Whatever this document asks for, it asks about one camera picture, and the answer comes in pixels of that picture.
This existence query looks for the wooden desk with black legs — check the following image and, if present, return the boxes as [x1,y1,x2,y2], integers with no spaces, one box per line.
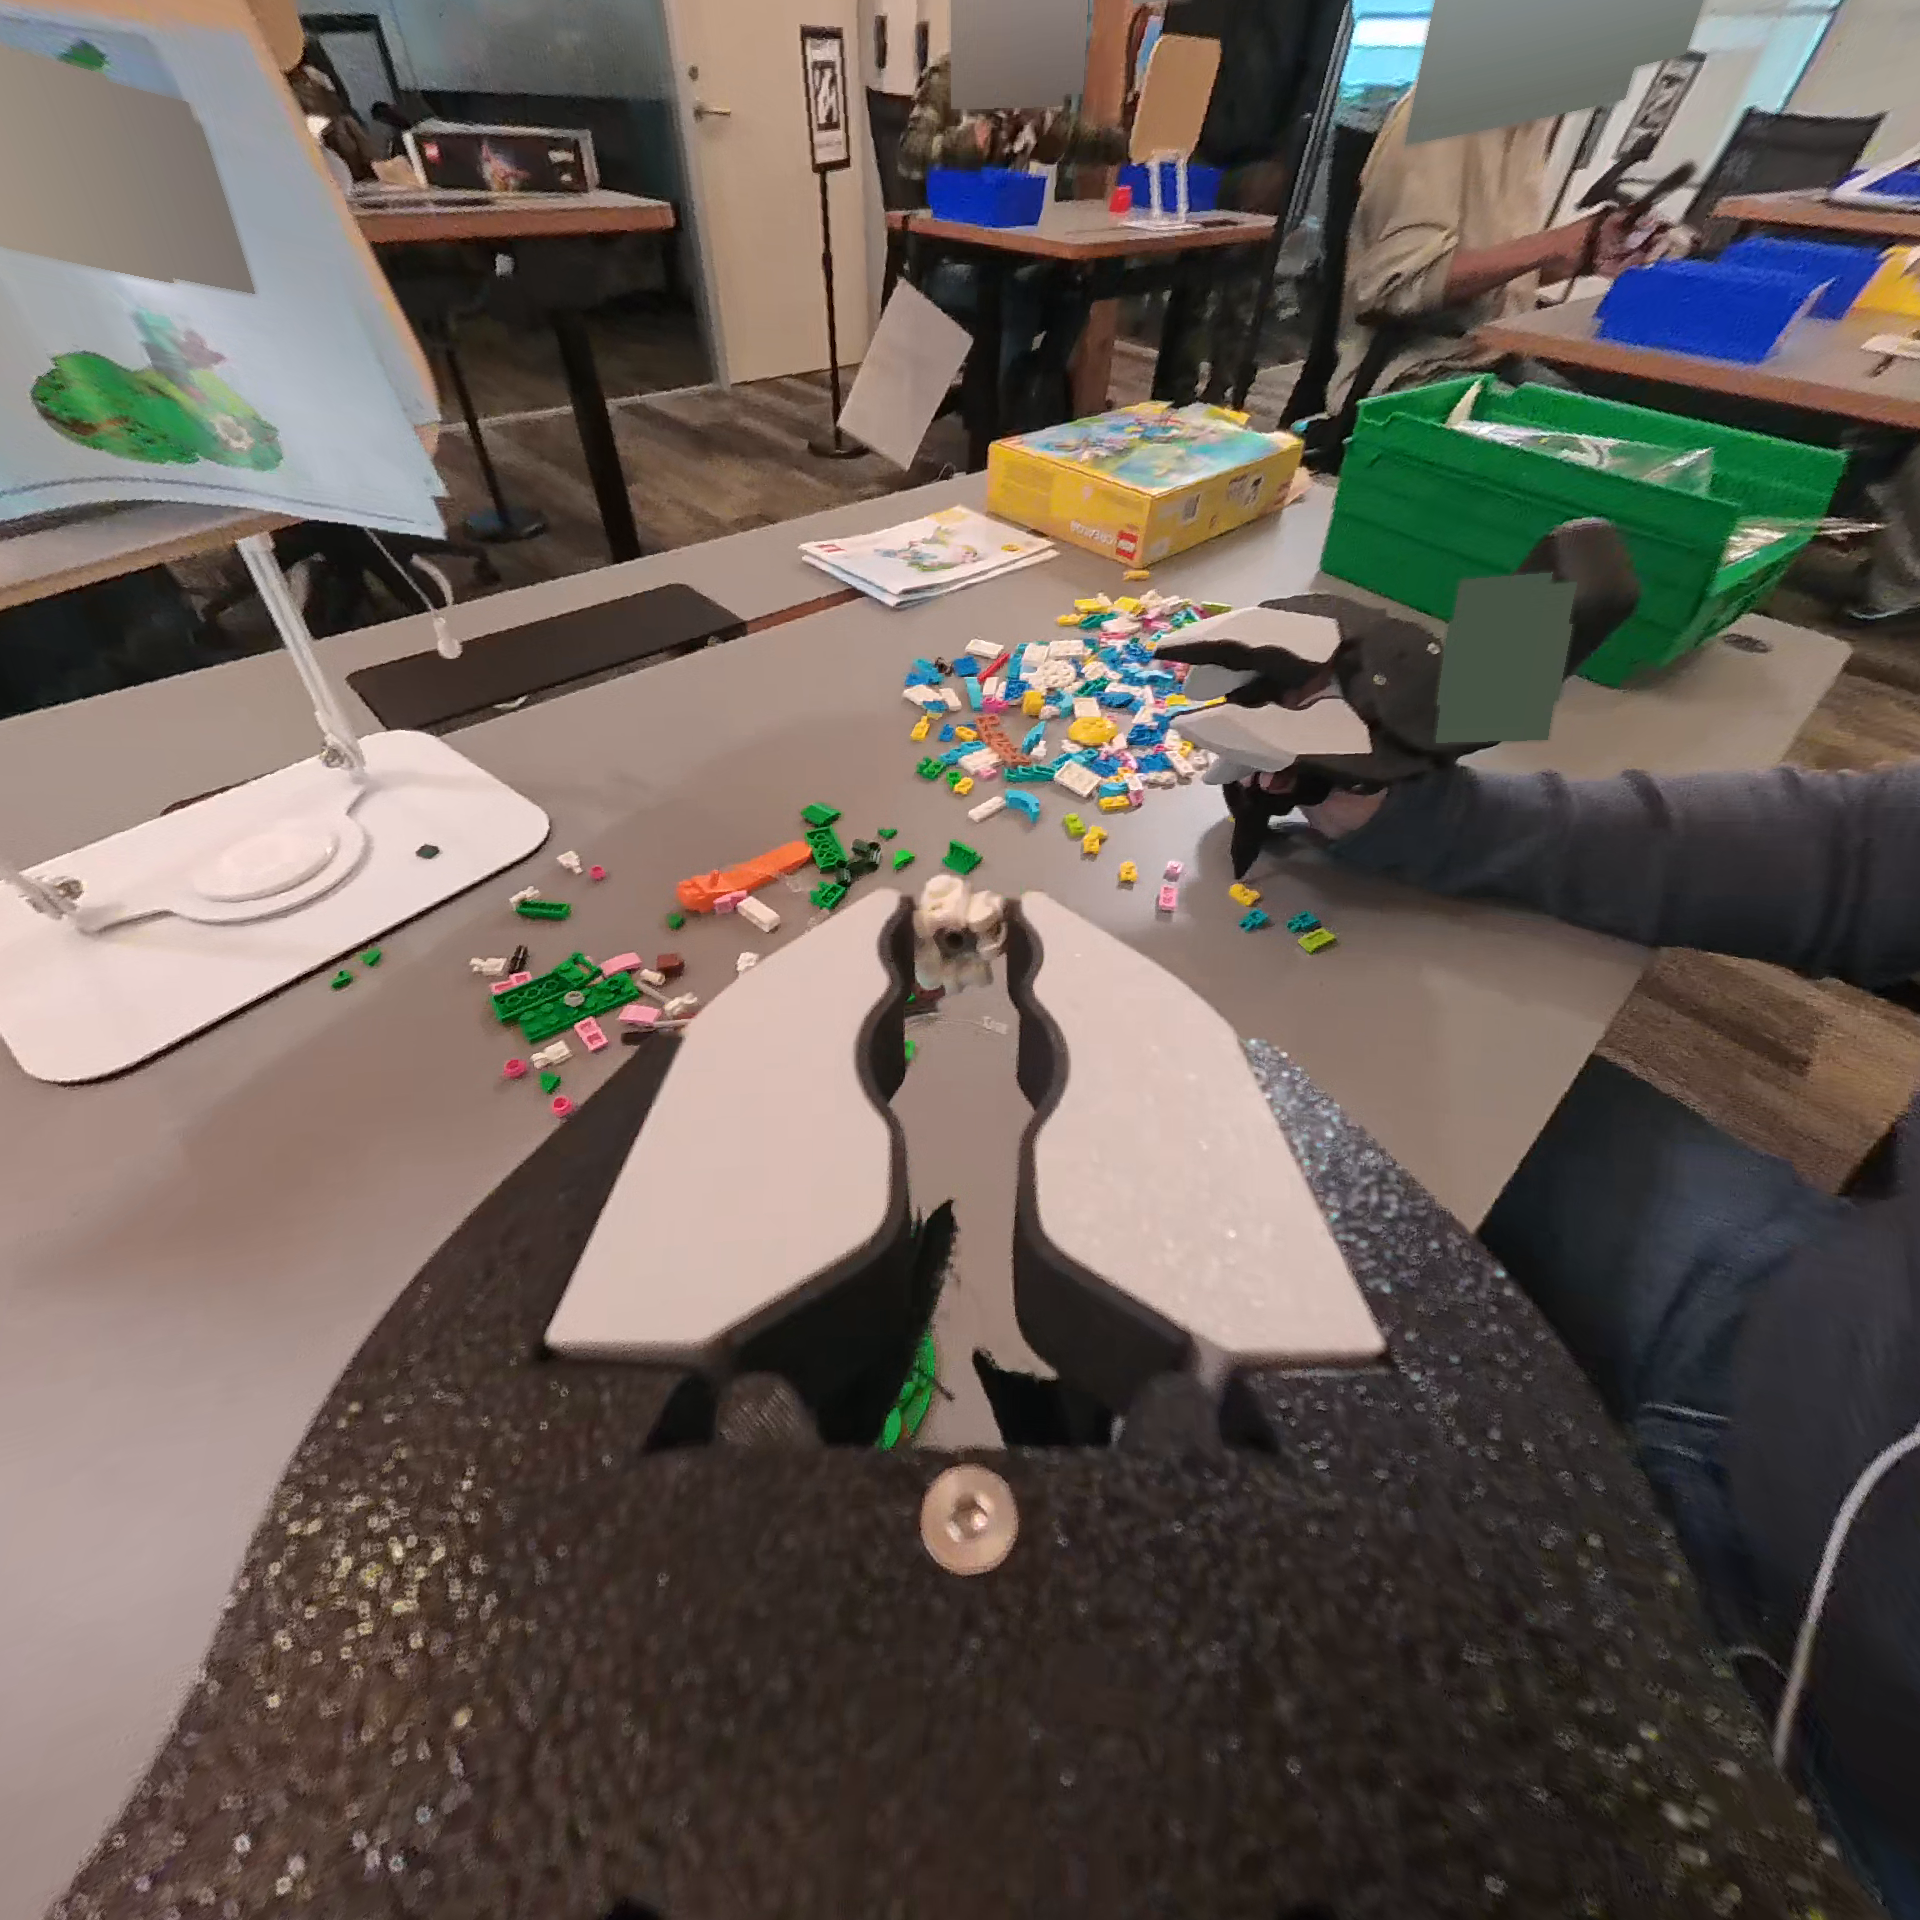
[351,187,679,568]

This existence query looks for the wooden board book stand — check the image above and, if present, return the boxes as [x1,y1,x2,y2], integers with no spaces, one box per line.
[1123,32,1227,229]

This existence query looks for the orange lego piece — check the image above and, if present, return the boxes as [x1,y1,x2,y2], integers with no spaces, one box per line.
[675,841,817,915]

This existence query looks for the green lego plate assembly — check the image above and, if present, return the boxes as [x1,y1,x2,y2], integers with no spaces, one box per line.
[491,953,647,1045]

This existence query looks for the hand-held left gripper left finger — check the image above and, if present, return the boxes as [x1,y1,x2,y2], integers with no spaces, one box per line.
[541,898,962,1450]

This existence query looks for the wooden top desk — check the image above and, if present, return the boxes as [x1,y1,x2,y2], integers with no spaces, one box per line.
[884,202,1282,456]

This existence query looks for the person's right forearm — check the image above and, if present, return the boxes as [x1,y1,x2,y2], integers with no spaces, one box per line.
[1326,762,1920,996]

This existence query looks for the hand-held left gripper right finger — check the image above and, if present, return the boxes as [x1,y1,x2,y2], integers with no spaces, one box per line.
[1010,890,1387,1450]

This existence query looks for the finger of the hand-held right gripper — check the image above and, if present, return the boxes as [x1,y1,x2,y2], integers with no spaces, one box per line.
[1176,700,1377,787]
[1149,604,1346,706]

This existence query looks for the open lego instruction manual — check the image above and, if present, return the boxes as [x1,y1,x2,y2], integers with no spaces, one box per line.
[0,0,452,541]

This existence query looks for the dark lego box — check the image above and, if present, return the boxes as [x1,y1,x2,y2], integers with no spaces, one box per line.
[405,118,602,195]

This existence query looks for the lego instruction booklet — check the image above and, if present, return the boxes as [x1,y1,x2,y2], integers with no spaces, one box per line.
[798,507,1062,613]

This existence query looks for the white book stand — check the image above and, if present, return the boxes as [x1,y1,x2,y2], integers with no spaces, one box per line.
[0,533,554,1087]

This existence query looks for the yellow lego box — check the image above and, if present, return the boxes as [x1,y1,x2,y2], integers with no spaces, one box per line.
[987,403,1308,570]

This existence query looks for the floor sign stand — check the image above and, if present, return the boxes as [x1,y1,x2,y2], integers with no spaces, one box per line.
[798,25,875,460]

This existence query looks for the pile of colourful lego pieces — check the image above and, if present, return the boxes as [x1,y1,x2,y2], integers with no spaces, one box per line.
[900,589,1250,824]

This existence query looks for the stack of green plastic bins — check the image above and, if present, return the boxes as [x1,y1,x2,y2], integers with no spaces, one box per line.
[1318,375,1852,690]

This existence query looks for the small white lego assembly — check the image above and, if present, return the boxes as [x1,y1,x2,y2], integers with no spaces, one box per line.
[910,873,1012,996]

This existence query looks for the white cord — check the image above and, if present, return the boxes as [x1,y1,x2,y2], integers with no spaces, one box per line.
[1775,1421,1920,1775]

